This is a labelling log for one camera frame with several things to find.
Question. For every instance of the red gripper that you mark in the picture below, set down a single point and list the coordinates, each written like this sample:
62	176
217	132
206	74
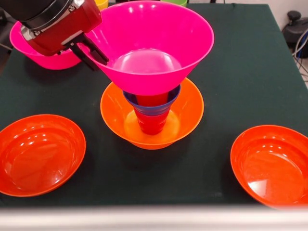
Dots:
65	31

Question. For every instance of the orange large bowl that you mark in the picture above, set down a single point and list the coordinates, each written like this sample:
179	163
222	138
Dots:
113	113

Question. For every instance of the pink large bowl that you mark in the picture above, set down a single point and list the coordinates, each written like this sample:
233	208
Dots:
55	62
149	31

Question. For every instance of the red-orange plastic cup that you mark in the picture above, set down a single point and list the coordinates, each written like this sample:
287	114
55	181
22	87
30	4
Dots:
151	99

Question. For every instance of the blue small bowl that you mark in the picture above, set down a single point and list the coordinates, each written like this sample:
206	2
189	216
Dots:
151	109

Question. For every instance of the crimson plastic cup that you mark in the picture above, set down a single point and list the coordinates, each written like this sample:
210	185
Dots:
151	124

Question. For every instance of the red shallow bowl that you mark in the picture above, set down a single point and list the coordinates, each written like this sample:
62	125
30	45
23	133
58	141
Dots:
38	156
272	168

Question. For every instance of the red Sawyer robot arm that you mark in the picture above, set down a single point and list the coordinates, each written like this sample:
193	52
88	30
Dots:
31	12

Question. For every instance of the yellow plastic cup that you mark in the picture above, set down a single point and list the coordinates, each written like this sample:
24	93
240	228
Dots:
102	4

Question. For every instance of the green plastic cup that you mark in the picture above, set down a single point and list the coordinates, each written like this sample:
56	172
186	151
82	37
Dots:
176	2

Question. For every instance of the dark green tablecloth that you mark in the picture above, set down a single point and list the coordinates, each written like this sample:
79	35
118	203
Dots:
156	180

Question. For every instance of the black pedestal foot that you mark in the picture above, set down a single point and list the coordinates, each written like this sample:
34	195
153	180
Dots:
292	31
3	16

